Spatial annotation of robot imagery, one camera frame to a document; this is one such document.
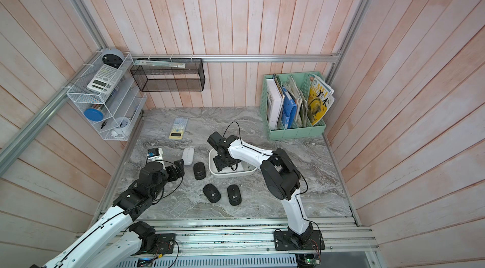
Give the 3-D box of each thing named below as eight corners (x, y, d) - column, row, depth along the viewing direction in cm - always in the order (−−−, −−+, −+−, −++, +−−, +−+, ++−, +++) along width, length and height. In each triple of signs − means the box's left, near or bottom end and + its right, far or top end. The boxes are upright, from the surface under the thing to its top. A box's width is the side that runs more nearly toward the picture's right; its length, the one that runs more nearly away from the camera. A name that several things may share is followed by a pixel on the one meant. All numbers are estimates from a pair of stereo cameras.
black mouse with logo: (227, 205, 85) (227, 203, 83) (228, 187, 90) (227, 184, 88) (241, 205, 85) (241, 203, 83) (241, 187, 90) (241, 184, 88)
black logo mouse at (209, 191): (200, 191, 89) (199, 189, 87) (209, 183, 92) (208, 180, 90) (214, 206, 85) (213, 204, 83) (223, 196, 87) (222, 194, 85)
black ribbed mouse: (195, 181, 92) (194, 179, 90) (193, 166, 98) (192, 163, 96) (207, 178, 93) (206, 176, 91) (204, 163, 99) (203, 160, 97)
